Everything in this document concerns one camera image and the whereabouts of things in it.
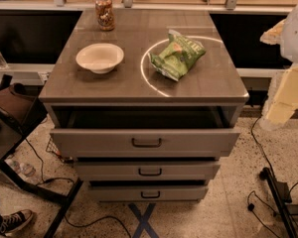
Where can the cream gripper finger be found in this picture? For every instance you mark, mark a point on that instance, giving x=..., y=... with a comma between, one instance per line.
x=282, y=101
x=273, y=35

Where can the green jalapeno chip bag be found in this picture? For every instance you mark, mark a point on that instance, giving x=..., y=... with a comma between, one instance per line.
x=178, y=57

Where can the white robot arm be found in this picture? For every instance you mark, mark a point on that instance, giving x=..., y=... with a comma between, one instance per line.
x=289, y=38

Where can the white paper bowl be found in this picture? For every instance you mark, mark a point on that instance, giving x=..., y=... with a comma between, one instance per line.
x=100, y=58

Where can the black metal stand base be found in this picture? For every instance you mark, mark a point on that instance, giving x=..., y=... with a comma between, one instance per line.
x=282, y=198

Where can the grey three-drawer cabinet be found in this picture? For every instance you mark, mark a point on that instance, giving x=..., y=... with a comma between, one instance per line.
x=133, y=95

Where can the brown patterned drink can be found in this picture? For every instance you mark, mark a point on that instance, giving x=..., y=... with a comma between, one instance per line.
x=105, y=16

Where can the blue tape cross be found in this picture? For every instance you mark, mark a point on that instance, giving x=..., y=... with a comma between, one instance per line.
x=143, y=220

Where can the grey bottom drawer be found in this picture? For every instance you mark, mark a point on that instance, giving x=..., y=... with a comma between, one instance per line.
x=168, y=192

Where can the grey drawer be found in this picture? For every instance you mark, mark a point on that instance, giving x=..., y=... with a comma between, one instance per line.
x=168, y=192
x=150, y=170
x=144, y=143

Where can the grey middle drawer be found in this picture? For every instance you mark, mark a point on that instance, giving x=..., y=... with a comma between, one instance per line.
x=150, y=170

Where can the grey top drawer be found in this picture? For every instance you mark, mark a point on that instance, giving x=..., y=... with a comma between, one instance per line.
x=144, y=143

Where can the dark side table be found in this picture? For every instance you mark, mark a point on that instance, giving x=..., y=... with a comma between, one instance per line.
x=13, y=131

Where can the plastic bottle on floor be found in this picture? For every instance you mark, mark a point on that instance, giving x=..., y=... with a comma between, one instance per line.
x=24, y=170

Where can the black white sneaker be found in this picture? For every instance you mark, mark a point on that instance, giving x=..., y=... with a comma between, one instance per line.
x=15, y=221

